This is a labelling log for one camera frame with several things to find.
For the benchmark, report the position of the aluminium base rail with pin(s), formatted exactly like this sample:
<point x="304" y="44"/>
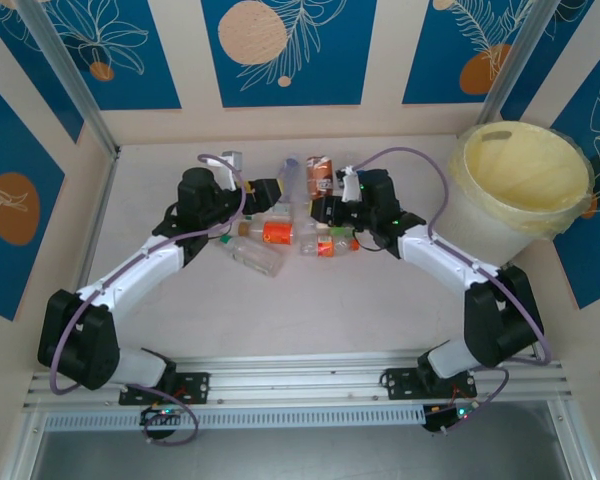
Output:
<point x="290" y="380"/>

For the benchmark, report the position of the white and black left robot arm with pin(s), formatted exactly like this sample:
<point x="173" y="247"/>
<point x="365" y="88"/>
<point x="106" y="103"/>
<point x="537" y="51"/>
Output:
<point x="130" y="275"/>

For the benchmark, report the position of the orange label bottle beige cap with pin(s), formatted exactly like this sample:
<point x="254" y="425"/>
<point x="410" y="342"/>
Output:
<point x="277" y="232"/>

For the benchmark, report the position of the white plastic bin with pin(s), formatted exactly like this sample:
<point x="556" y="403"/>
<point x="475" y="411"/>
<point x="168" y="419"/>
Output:
<point x="480" y="235"/>

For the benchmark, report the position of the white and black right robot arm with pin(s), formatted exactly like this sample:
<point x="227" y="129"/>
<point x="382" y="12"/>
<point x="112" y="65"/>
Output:
<point x="445" y="255"/>

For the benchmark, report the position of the small bottle white green label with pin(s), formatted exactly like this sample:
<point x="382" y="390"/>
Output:
<point x="281" y="207"/>

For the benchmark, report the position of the aluminium frame post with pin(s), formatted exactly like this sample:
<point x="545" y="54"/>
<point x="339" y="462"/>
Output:
<point x="505" y="75"/>
<point x="80" y="100"/>

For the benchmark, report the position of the large clear bottle green cap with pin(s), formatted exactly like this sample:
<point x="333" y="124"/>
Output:
<point x="255" y="257"/>

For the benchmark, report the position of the yellow plastic bin liner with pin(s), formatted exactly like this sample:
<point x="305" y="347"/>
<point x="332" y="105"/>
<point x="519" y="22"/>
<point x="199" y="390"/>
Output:
<point x="530" y="170"/>

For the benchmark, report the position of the clear bottle blue cap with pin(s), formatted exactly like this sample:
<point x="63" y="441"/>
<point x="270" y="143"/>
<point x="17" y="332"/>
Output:
<point x="291" y="175"/>

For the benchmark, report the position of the orange label bottle green cap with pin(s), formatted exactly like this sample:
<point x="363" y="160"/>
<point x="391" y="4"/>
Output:
<point x="326" y="247"/>

